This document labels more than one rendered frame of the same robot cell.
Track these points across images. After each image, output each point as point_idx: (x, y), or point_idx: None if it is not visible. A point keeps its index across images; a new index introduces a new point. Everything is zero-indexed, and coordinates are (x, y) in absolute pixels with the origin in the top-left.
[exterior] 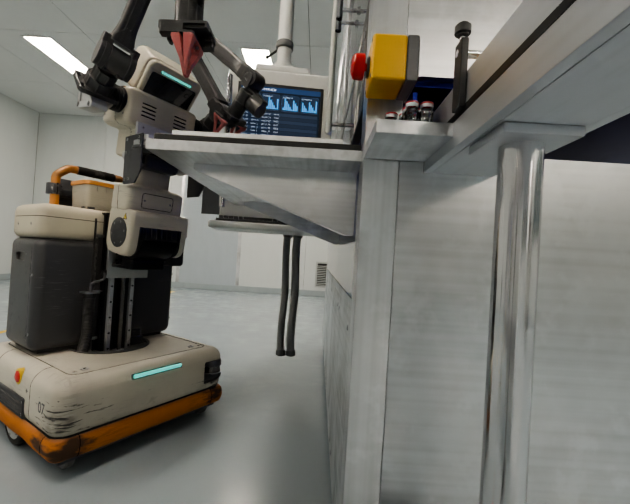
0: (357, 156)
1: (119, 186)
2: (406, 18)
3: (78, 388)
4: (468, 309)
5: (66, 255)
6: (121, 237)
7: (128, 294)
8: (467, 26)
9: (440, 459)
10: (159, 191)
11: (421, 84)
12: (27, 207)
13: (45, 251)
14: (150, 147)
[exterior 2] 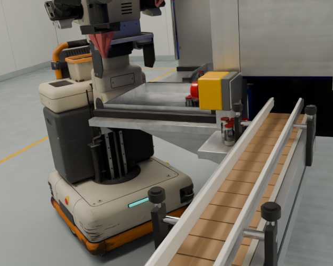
0: (214, 131)
1: (93, 74)
2: (237, 30)
3: (97, 216)
4: (298, 237)
5: (74, 121)
6: None
7: (119, 139)
8: (237, 109)
9: None
10: (122, 70)
11: (257, 76)
12: (44, 89)
13: (61, 122)
14: (91, 125)
